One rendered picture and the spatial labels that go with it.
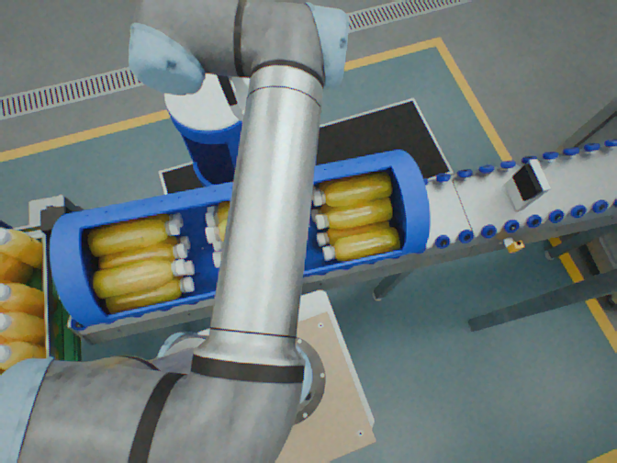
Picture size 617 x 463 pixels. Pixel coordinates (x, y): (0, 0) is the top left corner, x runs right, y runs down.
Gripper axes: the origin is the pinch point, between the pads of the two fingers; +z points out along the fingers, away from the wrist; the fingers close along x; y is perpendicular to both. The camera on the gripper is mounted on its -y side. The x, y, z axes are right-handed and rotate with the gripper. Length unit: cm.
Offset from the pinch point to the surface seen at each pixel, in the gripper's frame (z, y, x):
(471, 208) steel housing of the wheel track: 62, 58, -32
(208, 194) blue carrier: 27.3, -14.0, -9.9
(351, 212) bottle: 40, 19, -23
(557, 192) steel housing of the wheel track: 65, 88, -36
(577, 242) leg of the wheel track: 135, 129, -60
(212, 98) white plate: 53, -9, 27
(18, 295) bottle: 33, -67, -17
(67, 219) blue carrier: 25, -46, -6
